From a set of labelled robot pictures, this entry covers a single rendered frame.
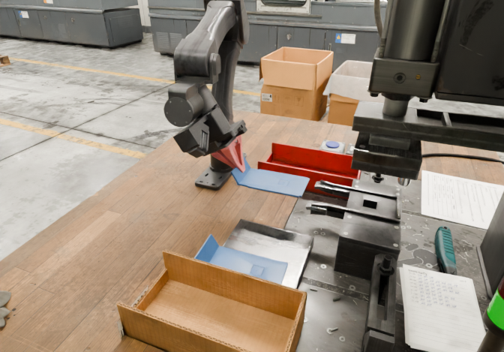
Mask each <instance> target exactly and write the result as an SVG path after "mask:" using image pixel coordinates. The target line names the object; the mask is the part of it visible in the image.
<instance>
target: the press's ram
mask: <svg viewBox="0 0 504 352"><path fill-rule="evenodd" d="M381 95H382V96H383V97H385V100H384V103H378V102H371V101H359V103H358V106H357V108H356V111H355V115H354V117H353V122H352V131H359V133H358V137H357V140H356V142H355V147H354V150H353V155H352V163H351V169H354V170H362V171H366V172H371V173H378V174H383V175H387V176H395V177H398V179H397V182H398V184H399V185H402V186H408V185H409V184H410V182H411V179H412V180H418V177H419V171H420V169H421V165H422V141H426V142H432V143H441V144H447V145H453V146H462V147H468V148H474V149H483V150H488V151H494V152H504V117H499V116H487V115H480V114H474V113H462V112H455V111H448V110H436V109H429V108H422V107H410V106H408V104H409V101H410V100H411V99H413V98H414V97H415V96H409V95H396V94H389V93H381Z"/></svg>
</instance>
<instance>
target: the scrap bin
mask: <svg viewBox="0 0 504 352"><path fill-rule="evenodd" d="M352 159H353V156H352V155H345V154H341V153H336V152H327V151H323V150H318V149H309V148H305V147H300V146H291V145H287V144H282V143H273V142H272V144H271V154H270V155H269V156H268V157H267V159H266V160H265V161H258V162H257V169H258V170H259V169H261V170H269V171H274V172H279V173H286V174H291V175H296V176H303V177H307V178H309V179H310V180H309V182H308V184H307V187H306V189H305V191H309V192H313V193H318V194H324V195H328V196H332V197H339V198H343V199H347V200H348V199H349V198H348V197H342V196H337V195H333V194H329V193H326V192H324V191H320V190H319V189H315V188H314V186H315V184H316V182H318V181H320V180H324V181H327V182H331V183H334V184H337V185H345V186H349V187H352V184H353V179H359V180H360V177H361V172H362V171H361V170H354V169H351V163H352Z"/></svg>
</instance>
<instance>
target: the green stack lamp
mask: <svg viewBox="0 0 504 352"><path fill-rule="evenodd" d="M487 314H488V316H489V318H490V319H491V320H492V321H493V322H494V323H495V324H496V325H497V326H498V327H499V328H501V329H503V330H504V300H503V298H502V297H501V296H500V295H499V293H498V288H497V290H496V293H495V294H494V296H493V299H492V300H491V302H490V305H489V307H488V308H487Z"/></svg>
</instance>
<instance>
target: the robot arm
mask: <svg viewBox="0 0 504 352"><path fill-rule="evenodd" d="M203 4H204V8H205V16H204V17H203V18H202V20H201V21H200V23H199V25H198V26H197V27H196V28H195V30H194V31H193V32H192V33H190V34H189V35H188V36H187V37H186V38H185V39H182V40H181V41H180V43H179V44H178V46H177V47H176V49H175V52H174V57H173V65H174V75H175V84H174V85H172V86H170V87H169V88H168V100H167V101H166V103H165V104H164V108H163V111H164V115H165V117H166V119H167V120H168V122H169V123H171V124H172V125H174V126H176V127H185V126H187V127H185V128H184V129H182V130H181V131H180V132H178V133H177V134H176V135H175V136H174V137H173V138H174V140H175V141H176V143H177V144H178V146H179V148H180V149H181V150H182V151H183V153H188V154H190V155H192V156H194V157H195V158H199V157H201V156H203V157H204V156H207V155H209V154H210V158H211V162H210V164H209V167H208V168H207V169H206V170H205V171H204V172H203V173H202V174H201V175H200V176H199V177H198V178H197V179H196V180H195V181H194V182H195V186H196V187H201V188H207V189H210V190H214V191H218V190H220V189H221V187H222V186H223V185H224V183H225V182H226V181H227V180H228V179H229V178H230V177H231V175H232V174H231V171H232V170H233V169H234V168H235V167H237V168H238V169H239V170H240V171H241V172H242V173H243V172H244V171H245V163H244V159H243V157H245V158H246V157H247V153H245V152H242V136H241V134H244V133H245V132H246V131H247V128H246V124H245V121H244V120H243V119H242V120H240V121H238V122H234V121H233V86H234V79H235V72H236V64H237V61H238V58H239V55H240V52H241V49H243V46H244V44H247V43H248V38H249V21H248V16H247V12H246V8H245V3H244V0H228V1H218V0H203ZM236 16H237V17H238V18H237V17H236ZM206 84H212V87H211V92H210V91H209V88H208V86H207V85H206Z"/></svg>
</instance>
